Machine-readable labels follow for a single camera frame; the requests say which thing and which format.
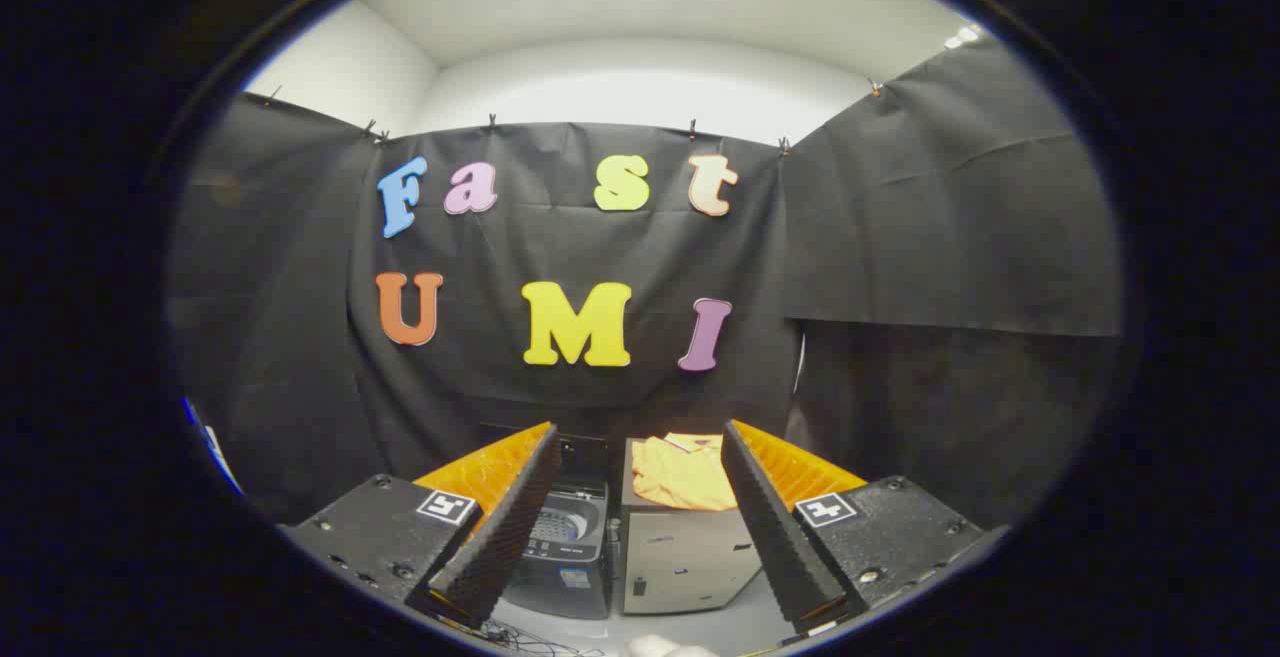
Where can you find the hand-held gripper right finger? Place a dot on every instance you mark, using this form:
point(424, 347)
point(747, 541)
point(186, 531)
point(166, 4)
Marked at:
point(775, 537)

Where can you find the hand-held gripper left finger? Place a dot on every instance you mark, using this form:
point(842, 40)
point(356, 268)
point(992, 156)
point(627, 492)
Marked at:
point(510, 537)

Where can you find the grey washing machine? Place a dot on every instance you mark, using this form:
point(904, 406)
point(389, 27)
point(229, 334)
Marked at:
point(570, 577)

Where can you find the orange polo shirt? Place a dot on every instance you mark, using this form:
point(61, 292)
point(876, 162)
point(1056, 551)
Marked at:
point(680, 477)

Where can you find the grey cabinet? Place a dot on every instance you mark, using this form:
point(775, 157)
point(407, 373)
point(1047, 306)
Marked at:
point(680, 557)

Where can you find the white blue edged board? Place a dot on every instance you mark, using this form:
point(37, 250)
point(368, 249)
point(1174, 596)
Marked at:
point(215, 447)

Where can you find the black backdrop cloth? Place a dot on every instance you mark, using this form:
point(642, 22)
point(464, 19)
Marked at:
point(880, 237)

